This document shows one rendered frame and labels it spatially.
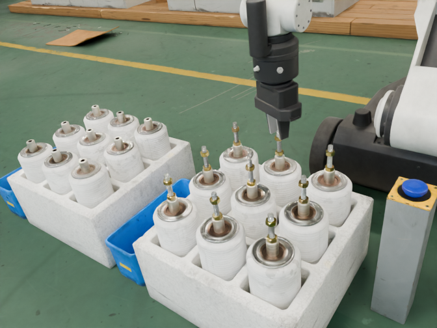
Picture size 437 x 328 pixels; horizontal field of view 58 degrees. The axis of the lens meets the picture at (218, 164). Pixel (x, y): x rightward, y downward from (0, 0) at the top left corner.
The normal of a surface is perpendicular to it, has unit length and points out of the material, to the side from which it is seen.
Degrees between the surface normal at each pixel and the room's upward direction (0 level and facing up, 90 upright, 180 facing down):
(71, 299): 0
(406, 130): 83
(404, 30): 90
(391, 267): 90
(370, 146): 46
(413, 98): 37
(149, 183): 90
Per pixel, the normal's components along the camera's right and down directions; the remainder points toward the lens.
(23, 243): -0.12, -0.83
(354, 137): -0.50, -0.22
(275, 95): -0.86, 0.37
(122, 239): 0.79, 0.22
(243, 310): -0.59, 0.51
